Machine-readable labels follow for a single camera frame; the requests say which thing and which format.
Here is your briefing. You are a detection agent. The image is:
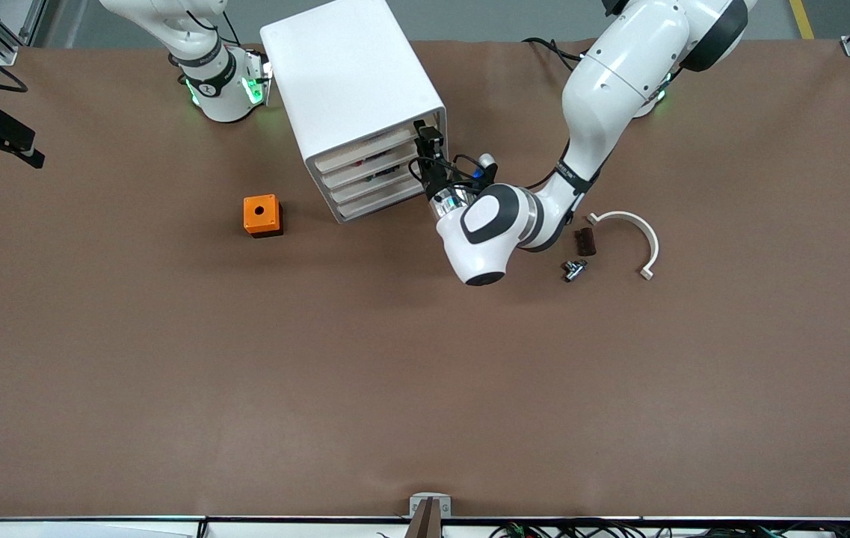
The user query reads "white plastic drawer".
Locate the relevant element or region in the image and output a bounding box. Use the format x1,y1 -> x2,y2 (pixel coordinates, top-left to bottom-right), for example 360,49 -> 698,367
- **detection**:
335,178 -> 442,221
314,123 -> 425,171
320,142 -> 425,188
327,159 -> 431,204

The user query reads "white drawer cabinet shell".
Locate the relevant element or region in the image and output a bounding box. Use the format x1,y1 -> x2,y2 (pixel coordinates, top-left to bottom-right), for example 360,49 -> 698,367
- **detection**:
260,0 -> 450,224

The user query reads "white semicircular pipe clamp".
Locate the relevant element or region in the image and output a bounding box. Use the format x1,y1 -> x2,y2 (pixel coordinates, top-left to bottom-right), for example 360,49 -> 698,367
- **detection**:
587,211 -> 660,281

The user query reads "black arm base cable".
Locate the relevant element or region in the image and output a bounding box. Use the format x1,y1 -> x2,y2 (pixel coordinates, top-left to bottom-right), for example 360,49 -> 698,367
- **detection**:
522,36 -> 584,72

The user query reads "orange button enclosure box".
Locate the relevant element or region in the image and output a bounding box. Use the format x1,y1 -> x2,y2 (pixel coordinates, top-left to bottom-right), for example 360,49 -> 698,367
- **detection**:
243,194 -> 284,238

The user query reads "black cable bundle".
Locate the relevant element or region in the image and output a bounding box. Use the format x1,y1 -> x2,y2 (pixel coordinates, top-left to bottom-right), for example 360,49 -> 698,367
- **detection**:
488,519 -> 850,538

